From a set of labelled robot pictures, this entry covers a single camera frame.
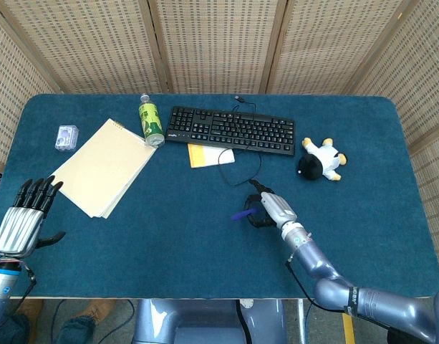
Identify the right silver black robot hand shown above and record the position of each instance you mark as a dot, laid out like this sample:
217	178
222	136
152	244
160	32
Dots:
276	211

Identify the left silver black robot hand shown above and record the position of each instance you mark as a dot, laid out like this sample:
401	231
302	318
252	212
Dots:
18	225

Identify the left blue grey robot arm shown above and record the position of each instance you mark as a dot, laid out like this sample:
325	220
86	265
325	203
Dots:
0	286

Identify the right blue grey robot arm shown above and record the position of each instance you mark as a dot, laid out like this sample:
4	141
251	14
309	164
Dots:
348	286

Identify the black head white coat plush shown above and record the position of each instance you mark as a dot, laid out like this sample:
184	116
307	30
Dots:
321	161

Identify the brown suede shoe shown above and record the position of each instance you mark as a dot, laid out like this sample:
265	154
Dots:
94	310
29	308

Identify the black computer keyboard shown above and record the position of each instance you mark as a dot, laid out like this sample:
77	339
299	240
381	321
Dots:
233	130

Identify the yellow and white booklet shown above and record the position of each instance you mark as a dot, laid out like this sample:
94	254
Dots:
201	156

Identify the clear box of purple cards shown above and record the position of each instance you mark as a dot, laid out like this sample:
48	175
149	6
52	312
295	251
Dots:
65	138

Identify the blue jeans leg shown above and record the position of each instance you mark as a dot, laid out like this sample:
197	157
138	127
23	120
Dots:
74	331
9	329

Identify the blue table cloth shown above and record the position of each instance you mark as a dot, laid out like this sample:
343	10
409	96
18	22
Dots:
169	233

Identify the blue grey robot torso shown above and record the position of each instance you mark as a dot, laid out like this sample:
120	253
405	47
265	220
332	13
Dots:
205	322

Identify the green label plastic bottle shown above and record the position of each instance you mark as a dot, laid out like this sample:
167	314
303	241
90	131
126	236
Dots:
151	123

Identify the woven wooden folding screen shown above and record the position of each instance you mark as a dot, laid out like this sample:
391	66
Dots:
219	43

